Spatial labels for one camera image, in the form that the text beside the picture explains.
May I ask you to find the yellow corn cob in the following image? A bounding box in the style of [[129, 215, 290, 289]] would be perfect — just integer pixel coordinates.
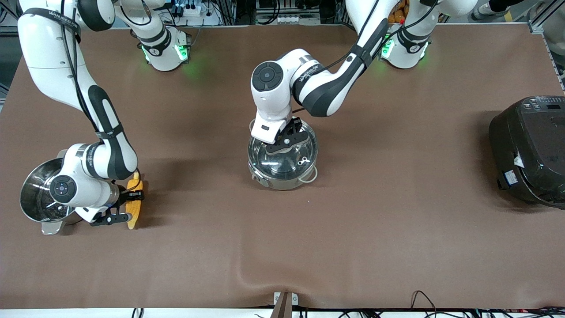
[[126, 172, 144, 230]]

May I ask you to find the glass pot lid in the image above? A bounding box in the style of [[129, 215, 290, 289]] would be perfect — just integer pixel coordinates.
[[248, 118, 318, 180]]

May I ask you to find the steel steamer pot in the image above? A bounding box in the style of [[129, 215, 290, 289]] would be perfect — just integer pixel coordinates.
[[19, 149, 84, 235]]

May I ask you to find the brown table mat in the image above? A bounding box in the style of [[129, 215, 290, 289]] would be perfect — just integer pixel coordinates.
[[0, 24, 565, 310]]

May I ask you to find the white power strip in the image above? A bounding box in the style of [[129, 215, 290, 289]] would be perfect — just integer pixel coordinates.
[[174, 0, 222, 26]]

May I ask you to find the bag of orange buns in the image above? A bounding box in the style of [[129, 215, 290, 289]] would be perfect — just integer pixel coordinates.
[[388, 0, 407, 24]]

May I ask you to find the metal table clamp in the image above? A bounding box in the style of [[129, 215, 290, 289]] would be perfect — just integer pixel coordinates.
[[270, 291, 299, 318]]

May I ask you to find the black rice cooker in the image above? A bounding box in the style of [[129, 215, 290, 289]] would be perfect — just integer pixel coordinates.
[[489, 95, 565, 209]]

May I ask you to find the steel pot with handles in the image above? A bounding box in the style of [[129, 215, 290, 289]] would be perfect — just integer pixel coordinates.
[[247, 118, 318, 191]]

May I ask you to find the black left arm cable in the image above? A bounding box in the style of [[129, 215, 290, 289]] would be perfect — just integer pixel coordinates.
[[291, 0, 437, 114]]

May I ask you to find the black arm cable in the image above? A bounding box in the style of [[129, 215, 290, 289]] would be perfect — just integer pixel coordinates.
[[60, 0, 100, 133], [291, 0, 437, 114]]

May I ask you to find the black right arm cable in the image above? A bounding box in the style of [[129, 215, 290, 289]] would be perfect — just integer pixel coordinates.
[[60, 0, 100, 133]]

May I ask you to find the black looped cable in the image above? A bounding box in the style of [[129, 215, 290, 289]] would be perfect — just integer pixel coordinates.
[[411, 290, 437, 315]]

